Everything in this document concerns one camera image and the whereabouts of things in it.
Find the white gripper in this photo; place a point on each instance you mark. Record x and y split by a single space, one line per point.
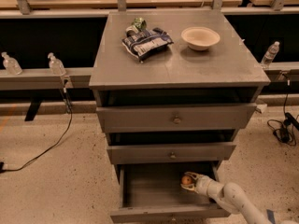
203 182

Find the orange fruit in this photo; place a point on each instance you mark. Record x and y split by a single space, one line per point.
186 180

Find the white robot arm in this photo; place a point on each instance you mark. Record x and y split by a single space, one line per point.
230 196

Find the grey middle drawer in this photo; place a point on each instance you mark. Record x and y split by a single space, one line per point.
170 153

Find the grey drawer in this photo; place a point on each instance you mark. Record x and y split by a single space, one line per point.
170 118
170 153
152 192

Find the grey bottom drawer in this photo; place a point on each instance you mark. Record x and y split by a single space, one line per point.
152 192

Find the grey top drawer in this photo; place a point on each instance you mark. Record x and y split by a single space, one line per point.
170 118

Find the grey drawer cabinet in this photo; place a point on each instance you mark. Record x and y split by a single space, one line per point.
226 73

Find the white paper bowl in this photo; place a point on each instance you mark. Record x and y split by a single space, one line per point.
200 38

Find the blue white chip bag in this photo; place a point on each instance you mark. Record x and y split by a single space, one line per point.
146 43

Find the clear water bottle right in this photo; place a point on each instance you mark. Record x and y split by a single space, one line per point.
270 55

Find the green crumpled snack bag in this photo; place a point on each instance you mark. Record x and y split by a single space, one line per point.
139 24

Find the clear bottle on ledge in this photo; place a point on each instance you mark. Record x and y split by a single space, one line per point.
56 65

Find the clear bottle far left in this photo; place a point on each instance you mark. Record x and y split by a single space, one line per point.
11 64

